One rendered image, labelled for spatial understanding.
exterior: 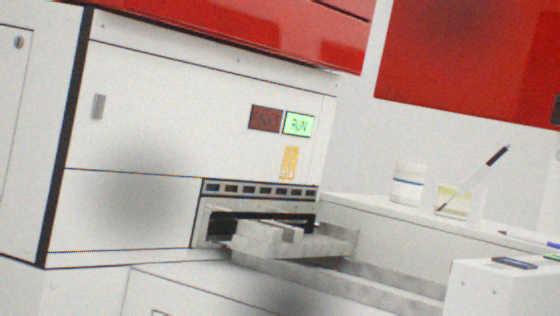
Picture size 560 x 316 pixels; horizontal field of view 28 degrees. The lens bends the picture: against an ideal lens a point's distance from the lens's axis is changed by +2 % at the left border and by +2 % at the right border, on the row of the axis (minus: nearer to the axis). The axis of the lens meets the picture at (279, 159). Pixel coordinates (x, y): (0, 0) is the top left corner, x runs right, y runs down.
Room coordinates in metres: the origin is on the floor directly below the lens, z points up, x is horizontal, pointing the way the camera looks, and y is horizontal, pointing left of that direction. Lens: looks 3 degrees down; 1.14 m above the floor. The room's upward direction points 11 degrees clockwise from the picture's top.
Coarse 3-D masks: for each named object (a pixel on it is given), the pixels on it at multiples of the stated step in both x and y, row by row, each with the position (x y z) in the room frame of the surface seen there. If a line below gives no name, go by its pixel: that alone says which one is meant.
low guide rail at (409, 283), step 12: (324, 264) 2.24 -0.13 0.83; (336, 264) 2.23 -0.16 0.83; (348, 264) 2.22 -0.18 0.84; (360, 264) 2.20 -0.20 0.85; (372, 264) 2.21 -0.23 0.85; (360, 276) 2.20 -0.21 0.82; (372, 276) 2.19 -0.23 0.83; (384, 276) 2.18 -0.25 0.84; (396, 276) 2.16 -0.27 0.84; (408, 276) 2.15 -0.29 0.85; (408, 288) 2.15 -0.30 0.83; (420, 288) 2.14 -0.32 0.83; (432, 288) 2.12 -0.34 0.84; (444, 288) 2.11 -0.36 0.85
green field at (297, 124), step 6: (288, 114) 2.18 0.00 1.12; (294, 114) 2.20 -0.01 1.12; (288, 120) 2.18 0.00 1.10; (294, 120) 2.20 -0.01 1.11; (300, 120) 2.22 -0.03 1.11; (306, 120) 2.24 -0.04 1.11; (312, 120) 2.27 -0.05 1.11; (288, 126) 2.19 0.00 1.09; (294, 126) 2.21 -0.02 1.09; (300, 126) 2.23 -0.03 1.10; (306, 126) 2.25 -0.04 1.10; (288, 132) 2.19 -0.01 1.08; (294, 132) 2.21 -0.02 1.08; (300, 132) 2.23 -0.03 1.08; (306, 132) 2.25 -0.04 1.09
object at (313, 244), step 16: (240, 240) 1.99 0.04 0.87; (256, 240) 1.98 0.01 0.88; (304, 240) 2.13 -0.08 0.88; (320, 240) 2.18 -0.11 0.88; (336, 240) 2.24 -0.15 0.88; (256, 256) 1.98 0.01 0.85; (272, 256) 1.98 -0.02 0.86; (288, 256) 2.03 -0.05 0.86; (304, 256) 2.09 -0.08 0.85; (320, 256) 2.15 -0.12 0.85
